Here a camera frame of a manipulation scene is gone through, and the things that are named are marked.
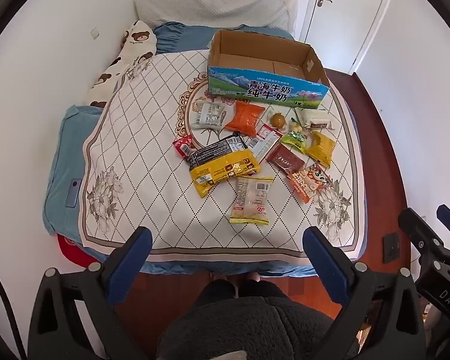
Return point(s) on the red and white snack packet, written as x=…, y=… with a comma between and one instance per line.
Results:
x=264, y=140

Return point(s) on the blue ruffled pillow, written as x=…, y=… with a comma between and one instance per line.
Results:
x=183, y=35

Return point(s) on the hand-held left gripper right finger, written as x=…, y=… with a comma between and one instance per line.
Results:
x=324, y=262

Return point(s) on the white textured pillow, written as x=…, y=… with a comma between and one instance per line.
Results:
x=210, y=7

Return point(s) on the dark floor socket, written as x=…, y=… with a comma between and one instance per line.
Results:
x=390, y=247

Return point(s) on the black and yellow noodle packet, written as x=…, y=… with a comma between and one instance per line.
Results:
x=221, y=163

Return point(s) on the clear yellow-edged bread packet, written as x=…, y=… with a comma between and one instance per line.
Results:
x=252, y=199

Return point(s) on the green candy ball packet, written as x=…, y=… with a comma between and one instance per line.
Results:
x=294, y=139

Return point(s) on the brown braised egg packet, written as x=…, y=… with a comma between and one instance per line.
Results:
x=277, y=120

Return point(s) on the small red snack packet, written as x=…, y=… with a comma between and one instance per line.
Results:
x=182, y=145

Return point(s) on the bear print pillow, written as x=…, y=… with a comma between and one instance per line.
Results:
x=135, y=39

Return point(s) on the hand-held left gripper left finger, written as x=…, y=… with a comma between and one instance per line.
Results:
x=129, y=266

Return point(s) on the white wall socket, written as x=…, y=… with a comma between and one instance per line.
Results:
x=95, y=33

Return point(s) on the person's black fleece clothing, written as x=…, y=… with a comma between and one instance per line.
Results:
x=247, y=322

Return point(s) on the blue bed sheet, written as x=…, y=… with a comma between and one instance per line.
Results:
x=65, y=150

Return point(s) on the orange cartoon snack packet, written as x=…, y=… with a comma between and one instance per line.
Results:
x=310, y=182

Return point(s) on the white bar snack packet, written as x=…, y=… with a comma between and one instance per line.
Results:
x=318, y=120

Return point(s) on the white door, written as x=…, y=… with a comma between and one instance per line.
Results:
x=345, y=15

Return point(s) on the small yellow snack packet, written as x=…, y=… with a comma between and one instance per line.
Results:
x=320, y=149

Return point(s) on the white diamond-pattern floral blanket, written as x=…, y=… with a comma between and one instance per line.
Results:
x=142, y=150

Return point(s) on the dark red snack packet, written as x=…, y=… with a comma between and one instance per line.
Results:
x=285, y=159

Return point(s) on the printed cardboard box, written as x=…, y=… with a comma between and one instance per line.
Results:
x=262, y=63

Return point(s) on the blue smartphone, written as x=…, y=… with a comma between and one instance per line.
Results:
x=74, y=193

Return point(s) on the red cloth item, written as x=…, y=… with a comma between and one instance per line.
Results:
x=73, y=250

